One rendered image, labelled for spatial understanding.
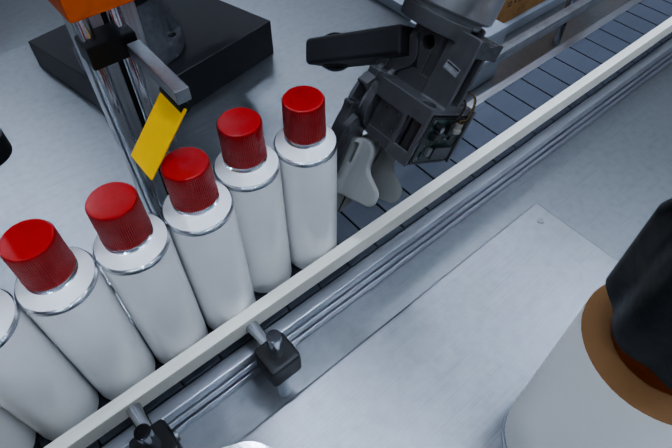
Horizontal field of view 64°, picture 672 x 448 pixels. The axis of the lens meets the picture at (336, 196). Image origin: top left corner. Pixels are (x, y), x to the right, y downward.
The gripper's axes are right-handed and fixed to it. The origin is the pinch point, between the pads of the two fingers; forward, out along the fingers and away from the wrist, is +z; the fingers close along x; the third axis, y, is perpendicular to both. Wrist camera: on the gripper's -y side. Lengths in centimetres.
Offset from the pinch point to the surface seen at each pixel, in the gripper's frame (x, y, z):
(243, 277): -12.2, 3.3, 4.6
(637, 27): 55, 0, -25
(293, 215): -7.2, 1.7, 0.0
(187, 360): -16.3, 4.6, 11.6
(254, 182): -13.8, 2.1, -4.5
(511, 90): 31.6, -2.7, -11.8
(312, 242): -4.6, 2.9, 2.7
